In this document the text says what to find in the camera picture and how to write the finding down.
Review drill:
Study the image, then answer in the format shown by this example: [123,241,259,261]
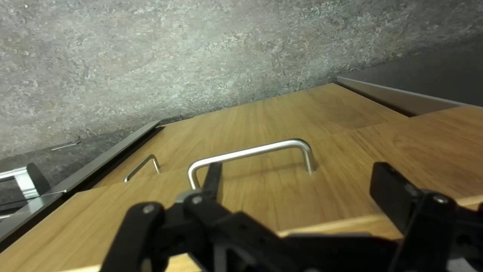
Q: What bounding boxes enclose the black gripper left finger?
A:
[100,161,284,272]

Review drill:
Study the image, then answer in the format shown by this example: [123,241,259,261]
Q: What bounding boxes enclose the silver drawer handle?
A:
[186,137,317,192]

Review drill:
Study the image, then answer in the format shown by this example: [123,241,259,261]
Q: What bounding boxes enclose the small silver cabinet handle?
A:
[123,152,163,184]

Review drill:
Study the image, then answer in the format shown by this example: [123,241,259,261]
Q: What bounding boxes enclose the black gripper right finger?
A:
[369,161,483,272]

